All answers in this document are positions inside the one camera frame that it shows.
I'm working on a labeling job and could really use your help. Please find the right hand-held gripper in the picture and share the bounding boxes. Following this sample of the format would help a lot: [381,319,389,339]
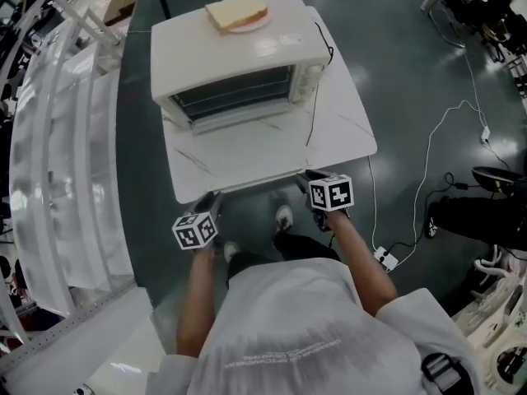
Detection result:
[293,169,355,233]

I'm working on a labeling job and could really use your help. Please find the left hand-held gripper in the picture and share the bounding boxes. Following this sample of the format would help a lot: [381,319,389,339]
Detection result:
[170,191,225,252]

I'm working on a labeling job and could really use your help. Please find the glass oven door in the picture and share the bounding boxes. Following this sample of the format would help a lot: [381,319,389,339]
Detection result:
[189,105,312,194]

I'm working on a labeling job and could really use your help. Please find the person's left forearm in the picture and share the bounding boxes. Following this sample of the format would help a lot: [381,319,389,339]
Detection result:
[175,244,220,356]

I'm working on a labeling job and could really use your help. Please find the person's right forearm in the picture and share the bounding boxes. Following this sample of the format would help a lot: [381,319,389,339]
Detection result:
[329,210,399,319]

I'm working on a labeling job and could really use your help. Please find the white toaster oven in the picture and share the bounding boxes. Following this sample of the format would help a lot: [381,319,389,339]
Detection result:
[149,0,333,134]

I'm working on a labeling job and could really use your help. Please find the person's right white shoe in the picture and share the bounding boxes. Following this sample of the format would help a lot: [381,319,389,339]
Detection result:
[274,204,295,235]

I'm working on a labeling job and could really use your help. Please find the person's white shoe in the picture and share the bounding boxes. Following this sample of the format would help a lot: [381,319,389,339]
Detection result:
[274,204,295,235]
[222,241,241,263]

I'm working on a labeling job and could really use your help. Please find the person's left white shoe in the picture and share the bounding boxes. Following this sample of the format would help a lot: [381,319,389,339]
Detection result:
[222,241,241,263]

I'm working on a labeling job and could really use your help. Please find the white marble table black legs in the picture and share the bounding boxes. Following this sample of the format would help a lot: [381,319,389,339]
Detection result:
[159,4,379,205]

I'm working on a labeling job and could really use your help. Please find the person's black trousers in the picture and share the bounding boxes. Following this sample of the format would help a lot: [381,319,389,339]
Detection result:
[225,231,343,281]

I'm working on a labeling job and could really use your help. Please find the white power strip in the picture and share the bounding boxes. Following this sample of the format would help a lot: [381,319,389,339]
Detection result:
[372,245,400,271]

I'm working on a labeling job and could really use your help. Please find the person's white shirt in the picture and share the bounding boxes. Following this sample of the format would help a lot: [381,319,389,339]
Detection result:
[156,257,483,395]

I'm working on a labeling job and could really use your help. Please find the white shelf rack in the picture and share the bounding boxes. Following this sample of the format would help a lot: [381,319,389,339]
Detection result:
[0,4,143,372]

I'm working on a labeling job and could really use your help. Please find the pink plate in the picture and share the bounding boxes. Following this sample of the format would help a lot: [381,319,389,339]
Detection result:
[224,6,273,36]

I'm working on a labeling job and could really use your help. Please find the round black pan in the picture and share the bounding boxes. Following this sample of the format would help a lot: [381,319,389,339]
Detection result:
[471,165,523,193]

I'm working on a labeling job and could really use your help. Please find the slice of bread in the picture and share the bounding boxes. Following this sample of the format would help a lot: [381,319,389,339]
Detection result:
[204,0,269,31]

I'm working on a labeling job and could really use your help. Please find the thin black power cord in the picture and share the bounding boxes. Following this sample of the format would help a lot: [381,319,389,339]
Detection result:
[305,21,335,148]

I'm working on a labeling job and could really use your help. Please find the thin white floor cable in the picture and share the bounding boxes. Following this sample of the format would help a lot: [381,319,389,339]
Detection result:
[366,154,379,251]

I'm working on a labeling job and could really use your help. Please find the long white extension cable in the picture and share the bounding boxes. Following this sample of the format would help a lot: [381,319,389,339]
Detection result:
[397,99,489,263]

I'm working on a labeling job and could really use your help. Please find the black floor cable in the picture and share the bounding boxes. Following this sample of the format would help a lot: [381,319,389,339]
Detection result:
[426,172,482,206]

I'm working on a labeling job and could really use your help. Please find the black strap buckle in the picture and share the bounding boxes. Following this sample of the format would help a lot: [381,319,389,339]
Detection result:
[419,351,467,395]

